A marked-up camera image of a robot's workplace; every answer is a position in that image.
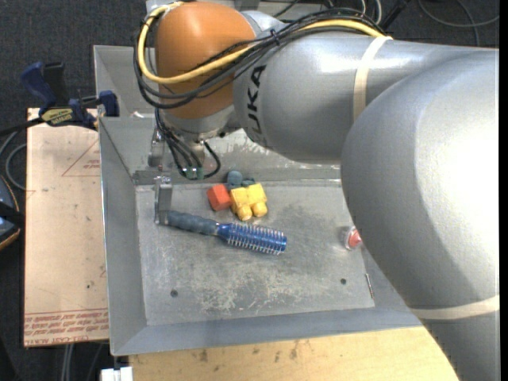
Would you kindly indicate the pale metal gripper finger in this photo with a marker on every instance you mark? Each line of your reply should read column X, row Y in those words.
column 165, row 202

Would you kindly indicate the orange-red toy block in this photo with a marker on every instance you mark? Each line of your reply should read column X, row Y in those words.
column 218, row 198

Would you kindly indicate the dark teal toy piece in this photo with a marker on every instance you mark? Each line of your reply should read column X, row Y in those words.
column 235, row 177

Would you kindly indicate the yellow toy block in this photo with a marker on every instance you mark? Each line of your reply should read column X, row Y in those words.
column 247, row 201

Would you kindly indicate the blue round hairbrush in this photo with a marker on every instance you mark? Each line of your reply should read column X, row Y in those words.
column 250, row 236

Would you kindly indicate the grey metal bin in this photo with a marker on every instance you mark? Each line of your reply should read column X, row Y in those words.
column 222, row 288

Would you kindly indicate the brown cardboard board red print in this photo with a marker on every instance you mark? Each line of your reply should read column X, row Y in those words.
column 63, row 232

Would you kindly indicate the clear and red small object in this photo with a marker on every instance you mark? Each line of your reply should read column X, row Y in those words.
column 351, row 239

